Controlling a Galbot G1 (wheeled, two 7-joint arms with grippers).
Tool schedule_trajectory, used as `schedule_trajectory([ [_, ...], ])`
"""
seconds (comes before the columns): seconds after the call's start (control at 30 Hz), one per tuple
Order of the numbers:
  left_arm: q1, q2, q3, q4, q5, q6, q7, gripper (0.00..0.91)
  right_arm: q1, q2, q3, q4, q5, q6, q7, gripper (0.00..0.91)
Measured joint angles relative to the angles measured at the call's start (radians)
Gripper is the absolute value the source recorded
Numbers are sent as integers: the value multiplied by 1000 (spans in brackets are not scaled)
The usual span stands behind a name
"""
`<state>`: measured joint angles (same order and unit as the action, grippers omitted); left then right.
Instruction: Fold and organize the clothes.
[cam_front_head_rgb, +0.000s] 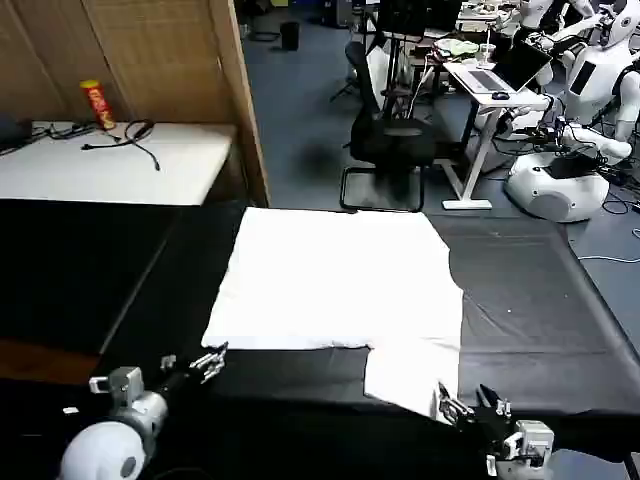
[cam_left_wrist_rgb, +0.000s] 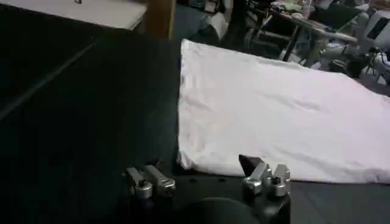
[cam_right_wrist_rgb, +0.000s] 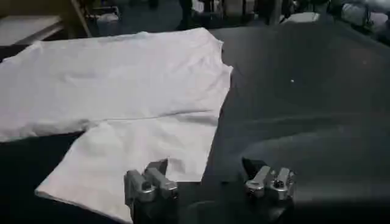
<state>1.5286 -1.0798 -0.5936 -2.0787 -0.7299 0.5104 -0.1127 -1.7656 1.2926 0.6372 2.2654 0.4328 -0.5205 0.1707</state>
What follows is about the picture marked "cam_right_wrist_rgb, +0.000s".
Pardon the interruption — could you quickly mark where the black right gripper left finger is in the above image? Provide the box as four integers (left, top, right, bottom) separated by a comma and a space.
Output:
124, 158, 179, 205

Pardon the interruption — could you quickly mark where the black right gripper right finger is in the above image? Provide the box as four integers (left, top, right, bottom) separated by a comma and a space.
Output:
241, 156, 296, 201

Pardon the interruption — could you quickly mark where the white t-shirt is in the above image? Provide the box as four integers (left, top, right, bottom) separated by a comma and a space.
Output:
0, 27, 234, 224

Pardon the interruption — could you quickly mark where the pale wooden side table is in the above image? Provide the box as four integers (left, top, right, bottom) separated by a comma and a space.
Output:
0, 0, 92, 47

